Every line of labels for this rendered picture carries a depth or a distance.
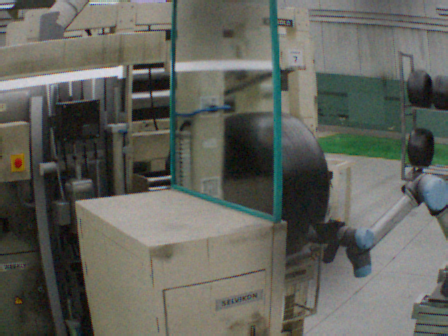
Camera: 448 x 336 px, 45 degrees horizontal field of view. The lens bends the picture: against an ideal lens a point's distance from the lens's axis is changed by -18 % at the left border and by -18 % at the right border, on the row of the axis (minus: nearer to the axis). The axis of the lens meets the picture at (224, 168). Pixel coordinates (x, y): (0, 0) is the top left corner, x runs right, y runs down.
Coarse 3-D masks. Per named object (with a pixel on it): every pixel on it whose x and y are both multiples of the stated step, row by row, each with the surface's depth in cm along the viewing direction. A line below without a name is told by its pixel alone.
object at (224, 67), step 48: (192, 0) 189; (240, 0) 167; (192, 48) 192; (240, 48) 170; (192, 96) 194; (240, 96) 173; (192, 144) 197; (240, 144) 176; (192, 192) 199; (240, 192) 178
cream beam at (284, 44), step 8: (168, 40) 269; (280, 40) 276; (288, 40) 279; (168, 48) 271; (280, 48) 277; (288, 48) 279; (296, 48) 281; (304, 48) 284; (168, 56) 271; (280, 56) 277; (304, 56) 285; (168, 64) 272; (280, 64) 278; (288, 64) 280; (304, 64) 285
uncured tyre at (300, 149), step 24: (288, 120) 246; (288, 144) 235; (312, 144) 240; (288, 168) 230; (312, 168) 236; (288, 192) 229; (312, 192) 235; (288, 216) 231; (312, 216) 238; (288, 240) 239
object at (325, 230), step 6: (318, 222) 231; (324, 222) 231; (330, 222) 229; (336, 222) 227; (342, 222) 225; (318, 228) 231; (324, 228) 228; (330, 228) 227; (336, 228) 224; (318, 234) 232; (324, 234) 228; (330, 234) 228; (336, 234) 222; (324, 240) 229
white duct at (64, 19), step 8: (64, 0) 218; (72, 0) 219; (80, 0) 222; (56, 8) 218; (64, 8) 218; (72, 8) 220; (80, 8) 226; (64, 16) 219; (72, 16) 224; (64, 24) 221
